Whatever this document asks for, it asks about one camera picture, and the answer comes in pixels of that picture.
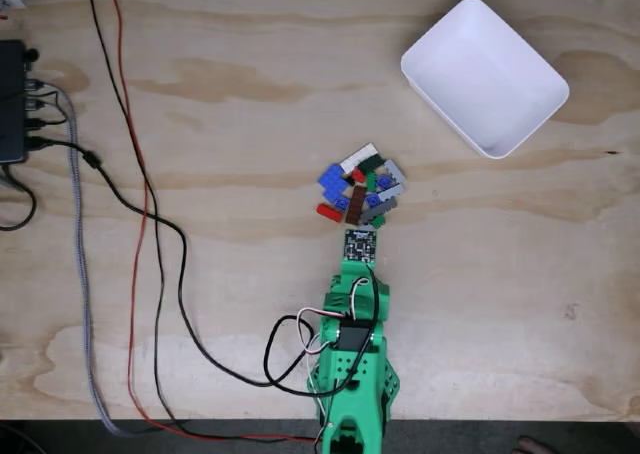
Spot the dark grey lego brick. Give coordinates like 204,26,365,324
359,197,399,223

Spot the brown lego plate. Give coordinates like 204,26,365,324
344,186,369,225

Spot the long blue lego brick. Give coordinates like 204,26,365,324
323,178,352,202
318,164,347,188

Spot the white lego brick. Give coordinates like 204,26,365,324
339,142,384,173

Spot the white plastic bin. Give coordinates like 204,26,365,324
399,0,571,160

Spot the person's foot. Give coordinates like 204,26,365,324
514,434,557,454

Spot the black hub box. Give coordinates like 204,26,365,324
0,38,40,165

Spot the camera circuit board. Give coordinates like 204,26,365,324
343,228,380,264

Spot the white red servo wire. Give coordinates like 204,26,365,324
296,307,351,370

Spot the thin black wire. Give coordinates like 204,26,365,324
82,0,321,444

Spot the grey braided cable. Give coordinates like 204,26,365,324
29,79,166,438

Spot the thick black cable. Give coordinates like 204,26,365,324
24,136,376,399

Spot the black cable loop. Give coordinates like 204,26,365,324
0,166,39,233

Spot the thin black hub cable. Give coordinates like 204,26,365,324
27,89,69,127

